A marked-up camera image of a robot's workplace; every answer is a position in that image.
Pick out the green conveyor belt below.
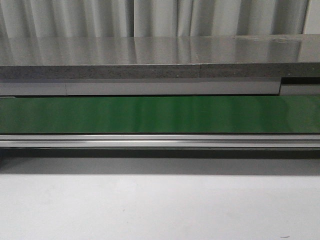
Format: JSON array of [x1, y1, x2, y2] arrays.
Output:
[[0, 95, 320, 134]]

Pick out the grey stone slab table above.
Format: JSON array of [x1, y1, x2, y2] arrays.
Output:
[[0, 34, 320, 80]]

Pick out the white pleated curtain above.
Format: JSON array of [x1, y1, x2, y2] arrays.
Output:
[[0, 0, 320, 38]]

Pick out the grey rear conveyor rail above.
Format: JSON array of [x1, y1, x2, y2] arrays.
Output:
[[0, 77, 320, 97]]

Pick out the aluminium front conveyor rail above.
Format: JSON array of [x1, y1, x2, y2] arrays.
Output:
[[0, 133, 320, 149]]

